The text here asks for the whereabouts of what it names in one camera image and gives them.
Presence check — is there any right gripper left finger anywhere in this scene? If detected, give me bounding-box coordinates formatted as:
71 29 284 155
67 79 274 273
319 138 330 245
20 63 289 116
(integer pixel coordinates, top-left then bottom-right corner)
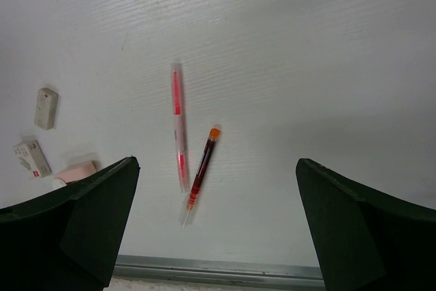
1 157 140 290

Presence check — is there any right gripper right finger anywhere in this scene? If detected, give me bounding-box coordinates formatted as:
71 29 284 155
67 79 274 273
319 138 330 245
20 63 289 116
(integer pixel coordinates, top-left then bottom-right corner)
296 158 435 290

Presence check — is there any pink black eraser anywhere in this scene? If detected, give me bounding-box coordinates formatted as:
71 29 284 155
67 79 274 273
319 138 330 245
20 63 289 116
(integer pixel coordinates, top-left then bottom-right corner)
52 161 97 189

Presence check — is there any white eraser red label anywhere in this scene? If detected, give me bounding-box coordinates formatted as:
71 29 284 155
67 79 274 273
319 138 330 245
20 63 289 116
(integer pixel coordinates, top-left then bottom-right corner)
13 140 52 179

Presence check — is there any beige long eraser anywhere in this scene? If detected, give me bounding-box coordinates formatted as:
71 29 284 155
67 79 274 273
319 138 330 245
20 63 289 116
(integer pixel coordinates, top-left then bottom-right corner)
34 87 58 130

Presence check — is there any red orange pen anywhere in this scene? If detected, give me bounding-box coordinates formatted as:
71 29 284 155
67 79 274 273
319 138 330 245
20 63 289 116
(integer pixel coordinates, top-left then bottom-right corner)
180 125 221 226

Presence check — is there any pink pen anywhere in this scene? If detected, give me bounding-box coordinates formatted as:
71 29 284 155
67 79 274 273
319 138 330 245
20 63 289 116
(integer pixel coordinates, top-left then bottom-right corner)
171 62 189 192

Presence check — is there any aluminium rail front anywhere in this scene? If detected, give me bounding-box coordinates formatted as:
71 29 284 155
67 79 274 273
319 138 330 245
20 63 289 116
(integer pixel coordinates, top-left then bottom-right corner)
113 255 325 290

